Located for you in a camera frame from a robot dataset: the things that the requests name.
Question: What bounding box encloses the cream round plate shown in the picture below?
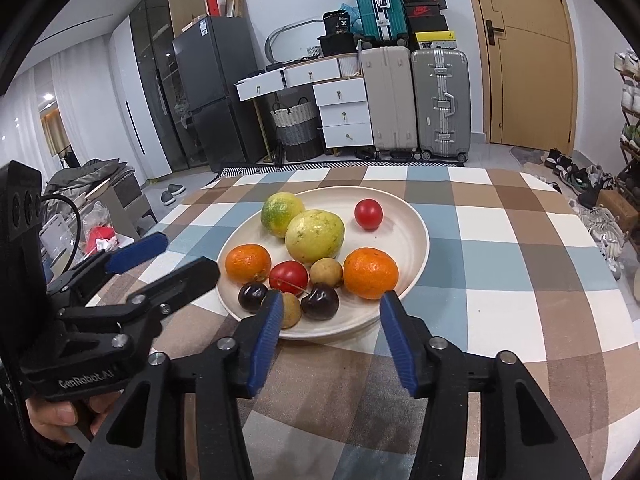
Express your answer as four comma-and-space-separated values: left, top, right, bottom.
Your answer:
216, 186, 431, 341

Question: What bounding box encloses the plain black shoe box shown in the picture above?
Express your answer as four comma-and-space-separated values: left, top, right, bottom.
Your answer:
406, 14, 449, 35

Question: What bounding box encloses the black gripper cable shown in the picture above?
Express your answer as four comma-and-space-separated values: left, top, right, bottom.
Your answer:
40, 194, 84, 272

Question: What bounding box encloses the beige suitcase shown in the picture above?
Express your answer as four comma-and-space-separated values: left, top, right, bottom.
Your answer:
360, 46, 420, 161

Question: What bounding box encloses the dark glass door cabinet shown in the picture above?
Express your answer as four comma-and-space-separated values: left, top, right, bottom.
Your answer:
129, 0, 206, 173

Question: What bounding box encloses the large green-yellow citrus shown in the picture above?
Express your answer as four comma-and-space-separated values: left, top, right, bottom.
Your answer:
285, 209, 346, 265

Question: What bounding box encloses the woven laundry basket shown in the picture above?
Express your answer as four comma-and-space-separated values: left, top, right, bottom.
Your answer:
270, 97, 323, 162

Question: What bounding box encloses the grey refrigerator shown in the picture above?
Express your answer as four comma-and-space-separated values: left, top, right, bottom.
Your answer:
172, 16, 268, 171

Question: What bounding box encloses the yellow and black shoe box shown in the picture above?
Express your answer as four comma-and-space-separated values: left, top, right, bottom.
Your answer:
414, 31, 458, 52

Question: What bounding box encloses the teal suitcase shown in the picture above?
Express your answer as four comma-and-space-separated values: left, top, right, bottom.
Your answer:
349, 0, 411, 46

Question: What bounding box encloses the orange tangerine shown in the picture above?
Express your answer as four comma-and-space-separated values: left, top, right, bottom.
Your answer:
225, 243, 272, 283
343, 247, 400, 301

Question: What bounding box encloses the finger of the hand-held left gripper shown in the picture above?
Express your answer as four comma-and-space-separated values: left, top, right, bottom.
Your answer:
45, 232, 170, 306
55, 256, 221, 341

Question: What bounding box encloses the shoe rack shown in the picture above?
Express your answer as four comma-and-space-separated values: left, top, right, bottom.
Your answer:
612, 50, 640, 201

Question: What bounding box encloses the grey jacket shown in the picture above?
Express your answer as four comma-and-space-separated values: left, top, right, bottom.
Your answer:
47, 157, 136, 201

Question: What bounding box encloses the black and red shoe box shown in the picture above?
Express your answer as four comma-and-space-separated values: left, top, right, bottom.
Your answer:
404, 2, 446, 18

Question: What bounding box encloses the grey doormat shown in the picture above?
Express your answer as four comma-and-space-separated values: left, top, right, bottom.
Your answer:
510, 146, 548, 166

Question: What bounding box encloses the wooden door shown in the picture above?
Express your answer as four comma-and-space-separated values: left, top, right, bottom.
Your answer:
460, 0, 576, 151

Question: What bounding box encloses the white curtain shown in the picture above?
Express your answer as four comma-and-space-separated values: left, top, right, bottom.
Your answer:
0, 60, 86, 181

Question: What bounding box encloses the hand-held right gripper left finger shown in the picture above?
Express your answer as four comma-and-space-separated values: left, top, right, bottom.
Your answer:
75, 290, 285, 480

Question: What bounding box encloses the silver suitcase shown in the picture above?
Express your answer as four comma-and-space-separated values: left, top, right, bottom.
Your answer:
411, 49, 471, 163

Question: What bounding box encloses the person's left hand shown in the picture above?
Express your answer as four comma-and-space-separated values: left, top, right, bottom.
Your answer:
25, 390, 123, 445

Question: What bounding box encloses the grey stool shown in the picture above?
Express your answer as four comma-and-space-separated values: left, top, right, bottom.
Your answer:
112, 172, 158, 238

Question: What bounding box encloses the red tomato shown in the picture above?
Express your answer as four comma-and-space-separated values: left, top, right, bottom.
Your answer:
354, 198, 384, 231
268, 260, 309, 295

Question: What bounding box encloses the clear plastic bag with red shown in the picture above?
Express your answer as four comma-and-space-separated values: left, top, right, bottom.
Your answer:
82, 200, 136, 256

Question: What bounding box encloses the black storage box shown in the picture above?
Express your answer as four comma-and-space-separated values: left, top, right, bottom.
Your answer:
318, 34, 358, 57

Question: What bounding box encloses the oval grey mirror frame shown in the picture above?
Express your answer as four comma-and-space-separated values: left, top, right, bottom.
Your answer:
264, 19, 326, 63

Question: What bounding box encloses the brown longan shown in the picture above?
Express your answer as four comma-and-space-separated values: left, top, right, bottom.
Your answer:
280, 292, 302, 329
309, 257, 344, 289

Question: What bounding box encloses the blue plastic bag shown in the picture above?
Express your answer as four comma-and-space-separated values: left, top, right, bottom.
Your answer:
340, 2, 362, 31

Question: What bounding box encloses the white desk with drawers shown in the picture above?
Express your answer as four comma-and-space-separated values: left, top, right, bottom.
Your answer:
236, 55, 375, 150

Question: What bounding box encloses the checked tablecloth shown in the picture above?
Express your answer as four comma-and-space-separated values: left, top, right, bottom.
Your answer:
75, 165, 640, 480

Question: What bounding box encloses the white wardrobe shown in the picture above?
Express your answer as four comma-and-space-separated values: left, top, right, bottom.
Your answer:
109, 17, 173, 181

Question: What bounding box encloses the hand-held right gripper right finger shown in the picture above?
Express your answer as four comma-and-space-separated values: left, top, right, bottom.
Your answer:
379, 290, 591, 480

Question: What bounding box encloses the brown cardboard box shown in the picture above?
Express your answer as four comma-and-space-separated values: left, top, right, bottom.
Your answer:
595, 189, 626, 218

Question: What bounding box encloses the pile of shoes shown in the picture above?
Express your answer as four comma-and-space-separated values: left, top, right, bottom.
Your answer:
542, 147, 631, 281

